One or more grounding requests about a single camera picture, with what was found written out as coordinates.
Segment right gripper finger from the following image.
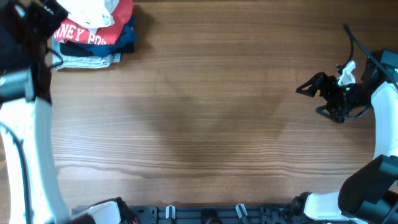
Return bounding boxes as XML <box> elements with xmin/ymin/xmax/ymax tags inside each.
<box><xmin>315</xmin><ymin>105</ymin><xmax>345</xmax><ymax>124</ymax></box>
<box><xmin>295</xmin><ymin>72</ymin><xmax>328</xmax><ymax>97</ymax></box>

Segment white underwear black striped waistband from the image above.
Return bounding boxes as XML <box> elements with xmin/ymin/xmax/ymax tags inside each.
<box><xmin>57</xmin><ymin>0</ymin><xmax>119</xmax><ymax>31</ymax></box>

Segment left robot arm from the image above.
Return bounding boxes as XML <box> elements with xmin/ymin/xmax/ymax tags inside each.
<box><xmin>1</xmin><ymin>1</ymin><xmax>122</xmax><ymax>223</ymax></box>

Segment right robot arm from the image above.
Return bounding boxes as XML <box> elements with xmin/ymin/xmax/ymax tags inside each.
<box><xmin>285</xmin><ymin>49</ymin><xmax>397</xmax><ymax>223</ymax></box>

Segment red folded t-shirt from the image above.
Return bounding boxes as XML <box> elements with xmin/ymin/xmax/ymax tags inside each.
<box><xmin>53</xmin><ymin>0</ymin><xmax>134</xmax><ymax>45</ymax></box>

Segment black folded garment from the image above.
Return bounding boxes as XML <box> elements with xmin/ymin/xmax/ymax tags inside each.
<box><xmin>59</xmin><ymin>40</ymin><xmax>136</xmax><ymax>57</ymax></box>

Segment light grey folded jeans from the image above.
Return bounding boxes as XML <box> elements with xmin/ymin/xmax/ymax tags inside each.
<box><xmin>52</xmin><ymin>38</ymin><xmax>122</xmax><ymax>70</ymax></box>

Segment navy blue folded garment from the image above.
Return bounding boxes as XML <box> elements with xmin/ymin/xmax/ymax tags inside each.
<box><xmin>76</xmin><ymin>16</ymin><xmax>137</xmax><ymax>57</ymax></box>

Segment right black cable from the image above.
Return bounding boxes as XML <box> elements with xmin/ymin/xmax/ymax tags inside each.
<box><xmin>335</xmin><ymin>23</ymin><xmax>398</xmax><ymax>121</ymax></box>

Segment black cable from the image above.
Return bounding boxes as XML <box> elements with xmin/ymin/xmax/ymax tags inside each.
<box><xmin>335</xmin><ymin>23</ymin><xmax>398</xmax><ymax>121</ymax></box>
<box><xmin>0</xmin><ymin>121</ymin><xmax>34</xmax><ymax>224</ymax></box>

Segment left black cable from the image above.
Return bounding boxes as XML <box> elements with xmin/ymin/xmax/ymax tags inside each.
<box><xmin>0</xmin><ymin>121</ymin><xmax>34</xmax><ymax>224</ymax></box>

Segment right grey rail clip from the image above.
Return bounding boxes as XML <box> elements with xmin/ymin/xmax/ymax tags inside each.
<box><xmin>235</xmin><ymin>203</ymin><xmax>248</xmax><ymax>219</ymax></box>

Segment grey rail clip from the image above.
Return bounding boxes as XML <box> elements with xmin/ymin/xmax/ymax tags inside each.
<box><xmin>235</xmin><ymin>203</ymin><xmax>248</xmax><ymax>219</ymax></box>
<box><xmin>165</xmin><ymin>205</ymin><xmax>176</xmax><ymax>220</ymax></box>

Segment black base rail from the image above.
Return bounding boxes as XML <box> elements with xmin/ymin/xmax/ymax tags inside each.
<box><xmin>129</xmin><ymin>203</ymin><xmax>311</xmax><ymax>224</ymax></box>

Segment left grey rail clip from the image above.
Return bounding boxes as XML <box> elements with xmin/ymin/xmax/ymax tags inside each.
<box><xmin>165</xmin><ymin>205</ymin><xmax>176</xmax><ymax>220</ymax></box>

